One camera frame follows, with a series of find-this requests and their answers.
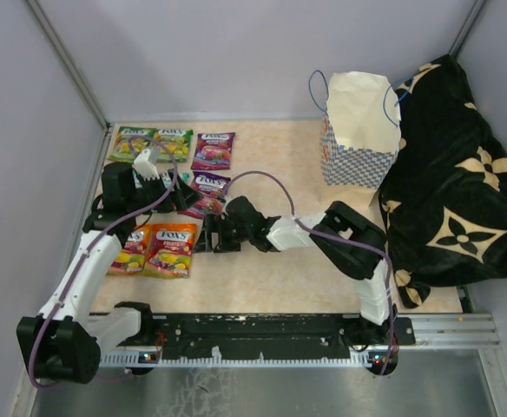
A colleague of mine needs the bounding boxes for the black floral blanket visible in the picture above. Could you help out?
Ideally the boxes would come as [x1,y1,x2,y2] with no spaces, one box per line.
[379,55,507,308]

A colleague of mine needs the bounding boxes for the blue checkered paper bag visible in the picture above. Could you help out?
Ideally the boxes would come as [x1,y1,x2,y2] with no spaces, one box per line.
[317,71,402,207]

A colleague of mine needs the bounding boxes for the green candy bag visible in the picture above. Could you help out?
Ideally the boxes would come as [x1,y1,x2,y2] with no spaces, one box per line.
[154,129,194,162]
[109,126,155,163]

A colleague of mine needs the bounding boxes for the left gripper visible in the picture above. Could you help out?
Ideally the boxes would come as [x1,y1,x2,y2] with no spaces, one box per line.
[126,168,202,216]

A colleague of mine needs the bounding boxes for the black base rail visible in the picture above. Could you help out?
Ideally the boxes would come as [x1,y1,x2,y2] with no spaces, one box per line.
[121,313,416,361]

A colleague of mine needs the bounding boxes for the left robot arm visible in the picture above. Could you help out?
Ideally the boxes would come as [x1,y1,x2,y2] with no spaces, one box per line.
[16,162,199,388]

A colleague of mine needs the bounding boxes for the purple snack bag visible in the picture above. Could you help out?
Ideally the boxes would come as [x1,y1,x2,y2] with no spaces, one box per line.
[180,171,231,219]
[190,132,235,171]

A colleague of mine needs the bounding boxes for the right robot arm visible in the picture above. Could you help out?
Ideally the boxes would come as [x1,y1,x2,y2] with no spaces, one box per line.
[194,196,396,345]

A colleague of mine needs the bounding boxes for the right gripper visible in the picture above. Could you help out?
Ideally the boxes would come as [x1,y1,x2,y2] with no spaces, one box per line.
[194,214,254,254]

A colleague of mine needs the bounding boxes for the aluminium frame rail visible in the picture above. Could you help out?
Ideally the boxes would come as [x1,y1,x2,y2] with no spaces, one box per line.
[88,314,502,348]

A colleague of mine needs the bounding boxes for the fruits candy bag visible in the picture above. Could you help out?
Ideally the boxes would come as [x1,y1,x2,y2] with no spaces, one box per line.
[143,223,197,280]
[108,225,151,275]

